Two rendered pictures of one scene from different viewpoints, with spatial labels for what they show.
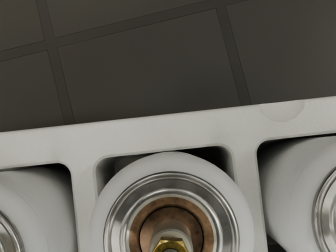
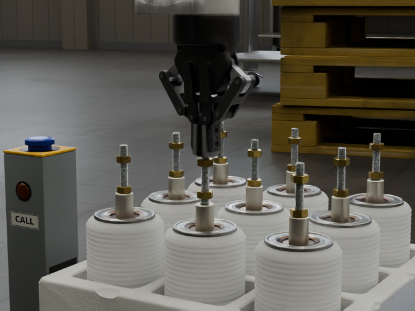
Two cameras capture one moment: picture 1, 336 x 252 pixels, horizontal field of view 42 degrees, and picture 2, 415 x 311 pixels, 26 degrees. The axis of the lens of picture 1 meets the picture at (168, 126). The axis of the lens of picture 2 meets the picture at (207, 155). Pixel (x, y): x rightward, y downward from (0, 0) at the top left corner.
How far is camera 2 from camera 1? 0.98 m
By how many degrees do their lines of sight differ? 83
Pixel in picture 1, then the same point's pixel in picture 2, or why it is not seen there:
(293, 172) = (136, 245)
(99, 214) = (226, 238)
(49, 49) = not seen: outside the picture
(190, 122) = (158, 300)
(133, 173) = (200, 239)
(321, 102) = (88, 287)
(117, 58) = not seen: outside the picture
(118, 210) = (217, 232)
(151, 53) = not seen: outside the picture
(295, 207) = (149, 226)
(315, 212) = (144, 218)
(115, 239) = (226, 231)
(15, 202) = (259, 248)
